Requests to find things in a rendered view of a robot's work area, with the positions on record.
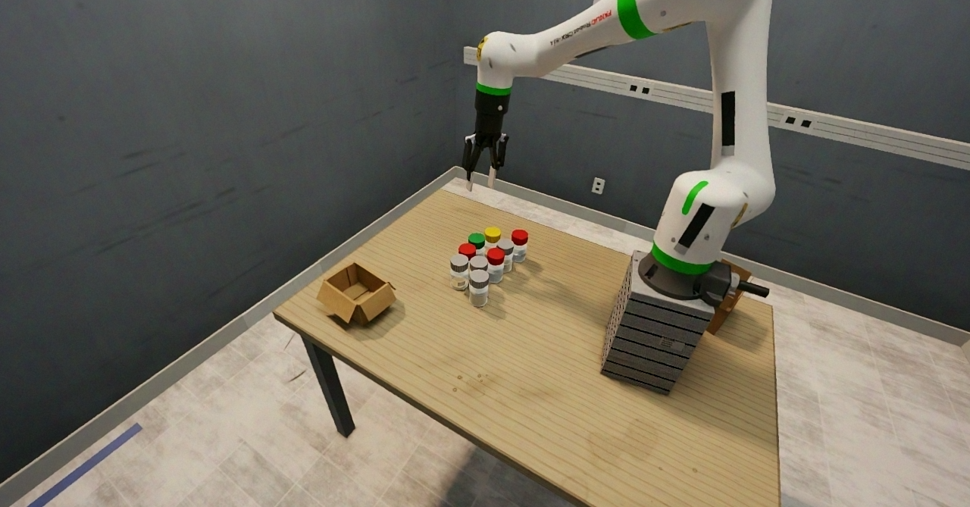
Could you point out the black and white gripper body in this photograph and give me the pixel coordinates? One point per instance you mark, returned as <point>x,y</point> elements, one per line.
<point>486,126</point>

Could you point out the yellow-capped bottle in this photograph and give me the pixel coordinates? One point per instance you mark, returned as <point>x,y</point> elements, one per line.
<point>492,236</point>

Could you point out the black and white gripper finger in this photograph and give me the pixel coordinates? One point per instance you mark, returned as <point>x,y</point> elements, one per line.
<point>497,160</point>
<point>469,160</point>

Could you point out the green-capped white bottle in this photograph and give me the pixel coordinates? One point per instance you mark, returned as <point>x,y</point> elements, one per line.
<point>478,240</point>

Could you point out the white bottle with grey ribbed cap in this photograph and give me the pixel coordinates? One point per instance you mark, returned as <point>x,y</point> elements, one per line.
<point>478,289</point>

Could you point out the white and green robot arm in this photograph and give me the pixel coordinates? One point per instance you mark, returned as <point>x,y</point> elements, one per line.
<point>703,206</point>

